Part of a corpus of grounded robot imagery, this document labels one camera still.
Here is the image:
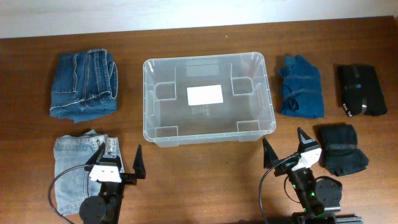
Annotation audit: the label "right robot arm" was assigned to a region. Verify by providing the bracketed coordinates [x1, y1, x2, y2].
[258, 128, 363, 224]

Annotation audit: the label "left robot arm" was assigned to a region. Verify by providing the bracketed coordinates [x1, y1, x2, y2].
[79, 143, 146, 224]

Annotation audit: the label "black cable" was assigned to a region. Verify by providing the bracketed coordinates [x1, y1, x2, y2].
[258, 152, 302, 224]
[47, 164, 94, 224]

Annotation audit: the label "teal shirt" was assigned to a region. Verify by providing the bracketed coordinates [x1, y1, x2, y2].
[279, 55, 325, 119]

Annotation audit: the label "white label in bin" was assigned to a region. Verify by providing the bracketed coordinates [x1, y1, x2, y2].
[187, 85, 223, 106]

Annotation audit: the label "dark blue jeans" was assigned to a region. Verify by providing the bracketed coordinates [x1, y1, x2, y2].
[49, 49, 119, 123]

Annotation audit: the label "dark green folded garment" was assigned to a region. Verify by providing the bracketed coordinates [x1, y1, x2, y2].
[318, 124, 369, 177]

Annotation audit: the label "clear plastic storage bin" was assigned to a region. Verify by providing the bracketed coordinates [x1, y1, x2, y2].
[142, 52, 276, 147]

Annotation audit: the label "black garment with print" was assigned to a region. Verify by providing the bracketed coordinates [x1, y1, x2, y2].
[336, 65, 387, 117]

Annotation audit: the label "light blue folded jeans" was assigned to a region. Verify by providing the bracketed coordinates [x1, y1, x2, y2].
[53, 129, 121, 216]

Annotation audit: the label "right black cable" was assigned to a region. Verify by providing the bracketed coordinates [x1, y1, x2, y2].
[258, 152, 302, 224]

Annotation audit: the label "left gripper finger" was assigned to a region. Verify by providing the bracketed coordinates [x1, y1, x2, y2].
[85, 142, 106, 165]
[132, 145, 146, 179]

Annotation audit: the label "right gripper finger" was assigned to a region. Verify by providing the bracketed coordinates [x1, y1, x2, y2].
[297, 127, 320, 152]
[262, 138, 279, 169]

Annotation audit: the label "left black cable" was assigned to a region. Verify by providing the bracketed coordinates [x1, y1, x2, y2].
[47, 164, 94, 224]

